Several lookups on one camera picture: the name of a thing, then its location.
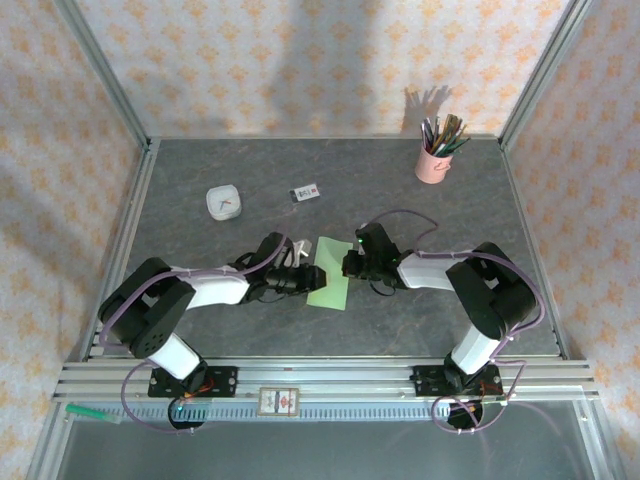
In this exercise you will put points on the light green paper sheet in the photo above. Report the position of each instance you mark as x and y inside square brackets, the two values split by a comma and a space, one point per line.
[332, 297]

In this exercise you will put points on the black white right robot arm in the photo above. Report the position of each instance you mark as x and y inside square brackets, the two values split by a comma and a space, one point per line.
[495, 295]

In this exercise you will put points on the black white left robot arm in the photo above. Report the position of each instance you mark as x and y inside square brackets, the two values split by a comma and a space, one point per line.
[150, 300]

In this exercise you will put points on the white square clock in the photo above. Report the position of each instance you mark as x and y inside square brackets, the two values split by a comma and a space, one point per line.
[224, 201]

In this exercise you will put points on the small black white card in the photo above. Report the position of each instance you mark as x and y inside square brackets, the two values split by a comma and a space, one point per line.
[305, 194]

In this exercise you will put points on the pink metal pencil bucket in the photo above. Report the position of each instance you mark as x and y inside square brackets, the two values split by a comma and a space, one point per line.
[432, 167]

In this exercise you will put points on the printed label sticker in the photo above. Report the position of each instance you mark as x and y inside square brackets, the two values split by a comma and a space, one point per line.
[278, 401]

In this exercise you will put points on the white marker brown cap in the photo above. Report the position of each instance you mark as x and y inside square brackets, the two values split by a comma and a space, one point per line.
[440, 150]

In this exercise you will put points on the green pencil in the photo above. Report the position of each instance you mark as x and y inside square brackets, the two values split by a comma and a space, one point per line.
[460, 144]
[457, 135]

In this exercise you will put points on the wooden ruler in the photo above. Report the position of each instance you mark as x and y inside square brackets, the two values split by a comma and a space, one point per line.
[452, 126]

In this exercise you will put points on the green marker pen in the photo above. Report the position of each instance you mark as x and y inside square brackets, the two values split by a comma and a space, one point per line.
[87, 411]

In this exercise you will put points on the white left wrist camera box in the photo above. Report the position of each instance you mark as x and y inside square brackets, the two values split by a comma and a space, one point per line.
[301, 251]

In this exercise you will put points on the aluminium mounting rail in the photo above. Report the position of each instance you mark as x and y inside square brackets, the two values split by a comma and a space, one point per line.
[325, 380]

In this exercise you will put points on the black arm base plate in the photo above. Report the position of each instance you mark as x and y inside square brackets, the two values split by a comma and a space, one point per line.
[425, 380]
[225, 380]

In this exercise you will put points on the aluminium back rail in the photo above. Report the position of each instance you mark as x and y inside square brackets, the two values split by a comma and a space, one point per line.
[325, 137]

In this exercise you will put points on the aluminium side rail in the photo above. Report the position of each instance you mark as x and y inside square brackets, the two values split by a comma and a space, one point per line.
[520, 200]
[126, 240]

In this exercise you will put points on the aluminium frame post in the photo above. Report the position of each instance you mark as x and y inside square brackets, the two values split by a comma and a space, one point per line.
[545, 70]
[100, 70]

